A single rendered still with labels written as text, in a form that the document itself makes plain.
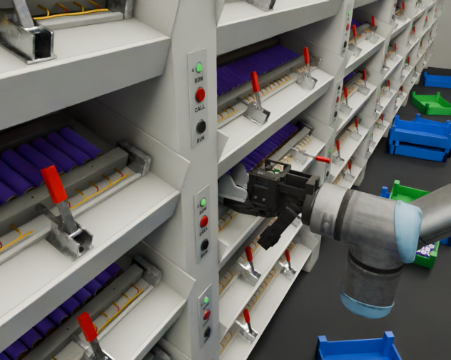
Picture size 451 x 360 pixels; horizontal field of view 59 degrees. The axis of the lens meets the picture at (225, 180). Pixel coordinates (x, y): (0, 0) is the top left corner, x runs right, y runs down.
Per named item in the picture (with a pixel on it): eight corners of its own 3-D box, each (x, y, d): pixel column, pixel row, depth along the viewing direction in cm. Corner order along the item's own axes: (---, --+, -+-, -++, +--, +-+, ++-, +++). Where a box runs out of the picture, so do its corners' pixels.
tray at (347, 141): (364, 137, 181) (380, 111, 172) (322, 198, 135) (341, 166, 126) (325, 115, 186) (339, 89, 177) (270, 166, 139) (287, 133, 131)
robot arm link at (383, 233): (409, 280, 62) (425, 226, 57) (329, 253, 67) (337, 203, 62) (416, 247, 69) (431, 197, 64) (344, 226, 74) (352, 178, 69)
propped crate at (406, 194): (432, 268, 140) (437, 256, 134) (372, 251, 149) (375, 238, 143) (446, 205, 156) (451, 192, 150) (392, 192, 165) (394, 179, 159)
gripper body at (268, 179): (262, 156, 76) (325, 171, 70) (260, 196, 80) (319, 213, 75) (244, 173, 70) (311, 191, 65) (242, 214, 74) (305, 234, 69)
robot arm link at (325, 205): (345, 222, 74) (329, 251, 66) (318, 214, 76) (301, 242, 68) (352, 179, 69) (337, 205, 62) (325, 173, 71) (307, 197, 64)
